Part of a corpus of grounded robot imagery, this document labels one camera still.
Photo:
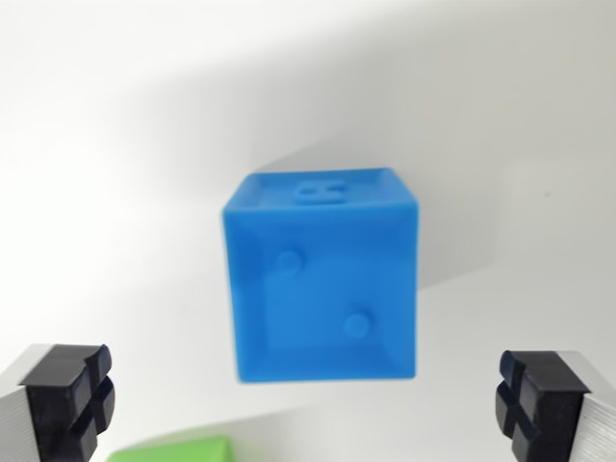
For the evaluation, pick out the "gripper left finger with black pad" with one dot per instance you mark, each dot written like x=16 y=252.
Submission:
x=53 y=409

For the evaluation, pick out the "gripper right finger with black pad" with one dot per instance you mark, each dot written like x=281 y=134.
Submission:
x=553 y=409

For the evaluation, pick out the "blue soft cube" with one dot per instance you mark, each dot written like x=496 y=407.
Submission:
x=322 y=289

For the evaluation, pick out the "green soft cube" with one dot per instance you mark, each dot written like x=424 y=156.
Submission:
x=178 y=450

